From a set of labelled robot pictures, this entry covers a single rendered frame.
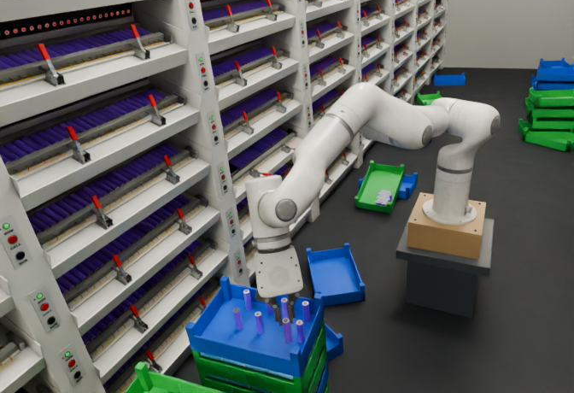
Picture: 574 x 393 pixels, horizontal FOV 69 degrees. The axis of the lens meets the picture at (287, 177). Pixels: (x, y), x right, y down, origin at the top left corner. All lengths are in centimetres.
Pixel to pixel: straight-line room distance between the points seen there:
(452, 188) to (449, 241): 19
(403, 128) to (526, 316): 102
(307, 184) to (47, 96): 61
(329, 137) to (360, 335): 93
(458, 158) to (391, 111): 49
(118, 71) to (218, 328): 73
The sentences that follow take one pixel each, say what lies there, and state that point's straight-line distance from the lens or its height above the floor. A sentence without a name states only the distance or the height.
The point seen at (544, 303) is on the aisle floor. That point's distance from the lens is 196.
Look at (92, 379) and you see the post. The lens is 137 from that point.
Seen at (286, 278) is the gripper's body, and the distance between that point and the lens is 95.
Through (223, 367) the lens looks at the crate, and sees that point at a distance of 118.
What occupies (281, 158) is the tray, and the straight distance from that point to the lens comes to 189.
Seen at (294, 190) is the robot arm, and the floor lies 85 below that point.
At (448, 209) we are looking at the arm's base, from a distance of 161.
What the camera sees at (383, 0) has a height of 98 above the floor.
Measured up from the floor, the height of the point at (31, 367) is 48.
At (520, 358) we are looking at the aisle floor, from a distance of 173.
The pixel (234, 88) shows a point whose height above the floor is 88.
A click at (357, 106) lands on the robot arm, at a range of 102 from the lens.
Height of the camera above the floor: 126
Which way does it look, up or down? 27 degrees down
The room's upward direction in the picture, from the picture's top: 6 degrees counter-clockwise
